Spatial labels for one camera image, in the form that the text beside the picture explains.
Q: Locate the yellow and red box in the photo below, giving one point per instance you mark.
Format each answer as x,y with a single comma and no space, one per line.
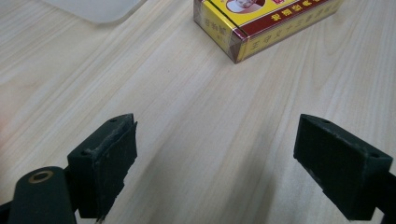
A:
249,28

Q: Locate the clear plastic container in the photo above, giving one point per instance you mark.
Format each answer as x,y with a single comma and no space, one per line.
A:
99,11

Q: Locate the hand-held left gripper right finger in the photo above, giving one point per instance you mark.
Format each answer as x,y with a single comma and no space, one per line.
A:
339,168

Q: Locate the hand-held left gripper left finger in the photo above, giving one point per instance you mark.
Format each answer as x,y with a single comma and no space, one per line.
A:
102,168

